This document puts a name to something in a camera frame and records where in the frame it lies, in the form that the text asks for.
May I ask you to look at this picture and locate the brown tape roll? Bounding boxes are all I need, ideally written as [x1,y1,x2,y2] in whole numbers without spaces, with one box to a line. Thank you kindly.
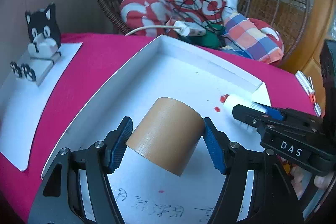
[126,97,205,176]

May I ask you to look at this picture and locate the person's right hand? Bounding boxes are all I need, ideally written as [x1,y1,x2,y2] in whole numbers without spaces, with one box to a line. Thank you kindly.
[290,165,334,198]

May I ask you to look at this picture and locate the white red item table edge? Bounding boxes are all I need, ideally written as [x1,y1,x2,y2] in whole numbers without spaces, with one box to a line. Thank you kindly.
[295,71,322,117]

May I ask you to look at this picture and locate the plaid pillow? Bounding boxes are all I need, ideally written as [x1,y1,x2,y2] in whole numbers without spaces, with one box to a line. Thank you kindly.
[222,12,284,65]

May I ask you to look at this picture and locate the green cloth item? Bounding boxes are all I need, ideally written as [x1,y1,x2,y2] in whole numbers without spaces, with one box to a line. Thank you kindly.
[187,24,226,50]

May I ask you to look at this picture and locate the white shallow cardboard box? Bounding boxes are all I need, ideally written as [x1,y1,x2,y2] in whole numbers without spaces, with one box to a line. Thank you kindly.
[45,36,270,223]

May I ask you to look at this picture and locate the white paper sheet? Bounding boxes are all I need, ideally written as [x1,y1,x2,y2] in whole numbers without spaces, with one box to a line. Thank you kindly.
[1,43,81,172]

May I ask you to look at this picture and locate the white power strip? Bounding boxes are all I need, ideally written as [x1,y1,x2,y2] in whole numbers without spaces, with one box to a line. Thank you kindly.
[173,20,206,37]

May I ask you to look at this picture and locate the red white patterned cushion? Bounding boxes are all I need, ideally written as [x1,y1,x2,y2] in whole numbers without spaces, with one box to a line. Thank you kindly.
[119,0,285,67]

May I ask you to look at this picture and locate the magenta felt table cloth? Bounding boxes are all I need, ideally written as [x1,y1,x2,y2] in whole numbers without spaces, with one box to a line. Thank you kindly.
[1,33,315,222]

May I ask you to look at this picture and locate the black white cat phone stand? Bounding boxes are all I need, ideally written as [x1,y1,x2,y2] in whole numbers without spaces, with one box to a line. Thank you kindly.
[10,3,62,86]

